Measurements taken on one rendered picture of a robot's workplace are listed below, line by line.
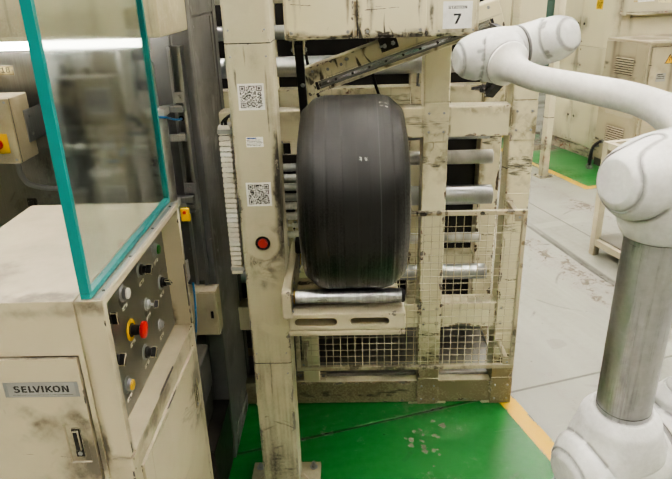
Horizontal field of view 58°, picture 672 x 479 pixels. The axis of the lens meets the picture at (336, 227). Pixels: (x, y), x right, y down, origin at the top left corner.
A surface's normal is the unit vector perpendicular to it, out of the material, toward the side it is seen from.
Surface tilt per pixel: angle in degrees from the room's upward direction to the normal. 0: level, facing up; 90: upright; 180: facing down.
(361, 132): 39
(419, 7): 90
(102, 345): 90
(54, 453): 90
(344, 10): 90
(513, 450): 0
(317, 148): 49
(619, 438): 56
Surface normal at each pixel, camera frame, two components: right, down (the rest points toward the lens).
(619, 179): -0.94, 0.08
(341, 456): -0.03, -0.93
